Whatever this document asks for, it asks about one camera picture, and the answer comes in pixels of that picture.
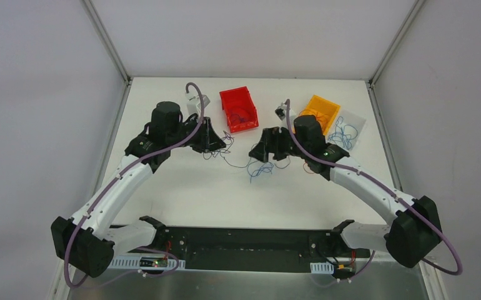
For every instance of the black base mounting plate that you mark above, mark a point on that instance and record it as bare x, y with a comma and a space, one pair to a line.
257, 250

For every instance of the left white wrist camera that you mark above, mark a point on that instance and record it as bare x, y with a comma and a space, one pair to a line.
195, 104

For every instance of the clear white plastic bin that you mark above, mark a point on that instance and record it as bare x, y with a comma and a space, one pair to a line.
346, 130

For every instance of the right white cable duct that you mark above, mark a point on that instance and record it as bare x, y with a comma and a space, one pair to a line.
321, 268

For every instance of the white cable duct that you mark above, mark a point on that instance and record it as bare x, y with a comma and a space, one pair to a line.
321, 268
148, 263

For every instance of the red plastic bin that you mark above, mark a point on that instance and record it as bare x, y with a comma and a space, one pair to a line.
239, 109

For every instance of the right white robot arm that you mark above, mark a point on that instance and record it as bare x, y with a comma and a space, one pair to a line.
411, 225

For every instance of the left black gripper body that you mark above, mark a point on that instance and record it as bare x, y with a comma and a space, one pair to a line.
203, 134

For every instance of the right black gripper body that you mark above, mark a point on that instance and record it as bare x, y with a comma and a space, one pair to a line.
276, 141

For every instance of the left white cable duct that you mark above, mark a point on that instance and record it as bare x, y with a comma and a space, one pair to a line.
148, 263

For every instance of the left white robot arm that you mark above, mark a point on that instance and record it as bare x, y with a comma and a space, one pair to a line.
87, 239

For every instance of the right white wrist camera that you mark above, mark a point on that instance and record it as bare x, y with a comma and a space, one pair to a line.
284, 112

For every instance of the yellow plastic bin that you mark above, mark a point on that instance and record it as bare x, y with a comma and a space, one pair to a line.
323, 110

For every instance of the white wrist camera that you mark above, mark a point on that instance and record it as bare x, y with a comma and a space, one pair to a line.
195, 104
284, 112

